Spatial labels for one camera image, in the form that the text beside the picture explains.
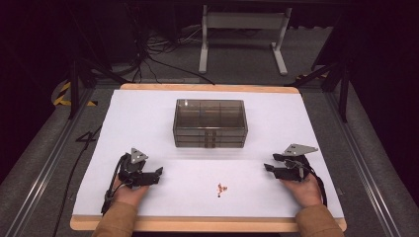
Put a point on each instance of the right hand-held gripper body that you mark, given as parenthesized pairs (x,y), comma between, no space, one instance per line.
(293,171)

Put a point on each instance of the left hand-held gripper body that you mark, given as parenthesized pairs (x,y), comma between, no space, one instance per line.
(133,171)

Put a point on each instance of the small red ornament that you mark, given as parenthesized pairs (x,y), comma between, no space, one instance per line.
(221,188)

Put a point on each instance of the transparent brown drawer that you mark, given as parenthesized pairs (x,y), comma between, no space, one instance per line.
(210,132)

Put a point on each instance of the transparent brown drawer box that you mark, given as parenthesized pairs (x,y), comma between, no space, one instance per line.
(210,120)

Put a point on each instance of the person's left hand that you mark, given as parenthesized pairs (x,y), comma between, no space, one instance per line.
(130,195)

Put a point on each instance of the person's right hand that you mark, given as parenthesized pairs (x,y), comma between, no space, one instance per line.
(304,192)

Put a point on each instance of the white table mat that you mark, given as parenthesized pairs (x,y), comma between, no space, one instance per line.
(184,184)

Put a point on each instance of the wooden table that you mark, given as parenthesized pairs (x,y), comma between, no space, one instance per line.
(197,224)

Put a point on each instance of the black metal stand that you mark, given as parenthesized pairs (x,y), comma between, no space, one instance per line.
(74,89)
(343,92)

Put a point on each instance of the grey metal stand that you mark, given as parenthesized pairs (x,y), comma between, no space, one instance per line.
(244,20)

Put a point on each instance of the aluminium floor rail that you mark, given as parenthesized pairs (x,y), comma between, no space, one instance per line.
(49,164)
(362,171)

